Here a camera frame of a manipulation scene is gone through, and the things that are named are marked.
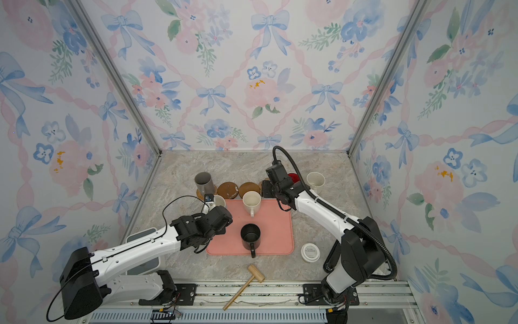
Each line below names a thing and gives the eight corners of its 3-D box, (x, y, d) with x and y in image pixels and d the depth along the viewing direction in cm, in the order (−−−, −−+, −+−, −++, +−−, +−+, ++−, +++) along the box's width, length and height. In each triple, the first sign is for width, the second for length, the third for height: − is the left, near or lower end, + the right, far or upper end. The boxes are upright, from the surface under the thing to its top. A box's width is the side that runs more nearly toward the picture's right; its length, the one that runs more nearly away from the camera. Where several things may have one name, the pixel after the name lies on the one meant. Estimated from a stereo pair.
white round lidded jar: (300, 265, 82) (303, 260, 76) (298, 249, 86) (301, 243, 80) (317, 265, 82) (321, 260, 76) (314, 249, 86) (318, 243, 80)
